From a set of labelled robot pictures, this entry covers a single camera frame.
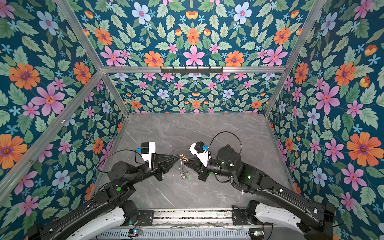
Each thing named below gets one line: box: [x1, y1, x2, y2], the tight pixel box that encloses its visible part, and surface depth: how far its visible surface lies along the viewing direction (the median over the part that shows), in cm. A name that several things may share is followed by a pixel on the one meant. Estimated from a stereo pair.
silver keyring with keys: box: [178, 153, 190, 181], surface depth 58 cm
